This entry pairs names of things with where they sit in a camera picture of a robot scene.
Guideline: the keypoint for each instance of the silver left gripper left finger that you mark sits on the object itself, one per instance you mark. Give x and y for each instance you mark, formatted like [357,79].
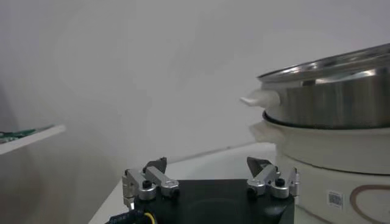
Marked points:
[155,178]

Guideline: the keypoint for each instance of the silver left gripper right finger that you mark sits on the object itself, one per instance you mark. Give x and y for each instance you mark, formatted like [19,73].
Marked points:
[265,176]

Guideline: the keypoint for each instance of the stainless steel steamer basket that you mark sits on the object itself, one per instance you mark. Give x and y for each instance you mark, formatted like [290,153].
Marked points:
[332,100]

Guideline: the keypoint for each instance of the white electric cooking pot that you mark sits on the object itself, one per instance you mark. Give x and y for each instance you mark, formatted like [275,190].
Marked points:
[329,149]

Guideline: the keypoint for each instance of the white side table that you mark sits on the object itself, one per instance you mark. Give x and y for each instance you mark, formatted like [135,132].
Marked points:
[33,137]

